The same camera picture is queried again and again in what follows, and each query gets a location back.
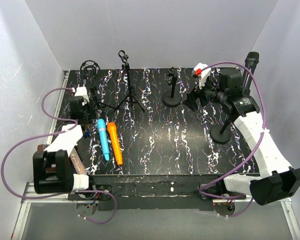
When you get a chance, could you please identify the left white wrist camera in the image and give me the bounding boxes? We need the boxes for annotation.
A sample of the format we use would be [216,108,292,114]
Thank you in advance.
[70,86,90,106]

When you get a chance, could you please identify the orange microphone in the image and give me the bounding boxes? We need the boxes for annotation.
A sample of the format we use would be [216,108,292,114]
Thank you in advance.
[107,122,123,166]

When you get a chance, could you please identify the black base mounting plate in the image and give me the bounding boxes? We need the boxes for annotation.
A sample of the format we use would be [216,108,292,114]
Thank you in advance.
[67,173,247,212]

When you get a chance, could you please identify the small black tripod stand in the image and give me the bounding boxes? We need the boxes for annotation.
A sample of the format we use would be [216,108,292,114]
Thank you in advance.
[79,60,116,110]

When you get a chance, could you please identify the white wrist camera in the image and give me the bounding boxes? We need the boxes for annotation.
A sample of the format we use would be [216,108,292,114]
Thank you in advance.
[191,62,211,90]
[70,86,90,106]

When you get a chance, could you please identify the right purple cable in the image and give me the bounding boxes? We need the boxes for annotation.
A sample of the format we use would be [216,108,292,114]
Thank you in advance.
[198,61,267,200]

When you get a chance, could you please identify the tall black tripod stand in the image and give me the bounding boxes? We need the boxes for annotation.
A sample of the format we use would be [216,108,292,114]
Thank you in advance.
[115,50,145,113]

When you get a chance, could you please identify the round base stand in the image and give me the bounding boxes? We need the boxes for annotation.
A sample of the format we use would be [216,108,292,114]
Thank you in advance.
[209,116,232,144]
[162,67,182,107]

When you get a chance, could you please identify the black microphone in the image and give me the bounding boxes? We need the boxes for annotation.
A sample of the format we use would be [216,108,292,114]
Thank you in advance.
[242,51,260,96]

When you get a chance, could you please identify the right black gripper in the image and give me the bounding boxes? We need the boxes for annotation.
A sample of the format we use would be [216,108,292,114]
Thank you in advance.
[182,74,227,112]

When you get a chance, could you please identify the blue white toy block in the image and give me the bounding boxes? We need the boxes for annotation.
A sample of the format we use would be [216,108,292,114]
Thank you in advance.
[83,128,90,138]

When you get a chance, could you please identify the glitter silver microphone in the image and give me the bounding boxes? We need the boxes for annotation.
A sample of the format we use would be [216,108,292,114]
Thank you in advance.
[69,147,87,175]

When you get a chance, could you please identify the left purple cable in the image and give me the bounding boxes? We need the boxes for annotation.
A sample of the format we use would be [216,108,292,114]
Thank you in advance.
[0,87,78,200]

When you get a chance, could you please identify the brown box with clear lid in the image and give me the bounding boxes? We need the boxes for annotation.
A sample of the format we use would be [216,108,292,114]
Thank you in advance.
[37,144,56,174]

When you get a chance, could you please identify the cyan microphone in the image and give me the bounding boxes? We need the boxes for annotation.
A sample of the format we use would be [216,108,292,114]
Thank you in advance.
[97,118,110,162]

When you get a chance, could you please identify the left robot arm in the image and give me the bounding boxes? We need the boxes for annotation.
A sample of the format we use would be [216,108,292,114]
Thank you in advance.
[32,121,97,200]

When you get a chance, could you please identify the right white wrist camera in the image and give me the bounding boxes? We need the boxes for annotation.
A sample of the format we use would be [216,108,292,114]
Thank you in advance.
[191,62,211,90]

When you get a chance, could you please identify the aluminium rail frame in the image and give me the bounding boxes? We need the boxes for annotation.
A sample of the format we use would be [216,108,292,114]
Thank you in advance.
[12,183,300,240]

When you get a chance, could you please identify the purple cable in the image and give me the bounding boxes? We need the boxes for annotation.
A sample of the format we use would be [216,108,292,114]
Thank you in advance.
[0,87,78,200]
[198,61,267,200]

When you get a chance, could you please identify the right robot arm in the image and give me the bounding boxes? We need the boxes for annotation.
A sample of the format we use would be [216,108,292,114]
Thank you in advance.
[183,63,300,206]

